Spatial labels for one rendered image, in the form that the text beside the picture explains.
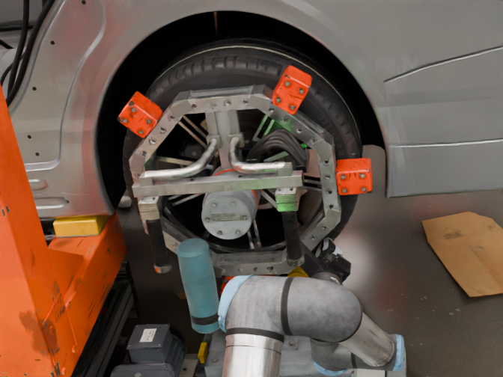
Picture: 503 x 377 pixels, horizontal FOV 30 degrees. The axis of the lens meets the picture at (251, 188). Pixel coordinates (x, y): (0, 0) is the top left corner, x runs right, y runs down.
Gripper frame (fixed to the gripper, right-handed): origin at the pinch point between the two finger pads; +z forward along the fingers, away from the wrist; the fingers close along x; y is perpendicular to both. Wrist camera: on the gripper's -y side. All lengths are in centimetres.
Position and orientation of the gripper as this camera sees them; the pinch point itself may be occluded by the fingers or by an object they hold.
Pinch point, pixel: (324, 239)
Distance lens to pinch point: 262.1
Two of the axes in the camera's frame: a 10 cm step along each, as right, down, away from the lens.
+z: 1.3, -4.8, 8.7
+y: 7.9, 5.7, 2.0
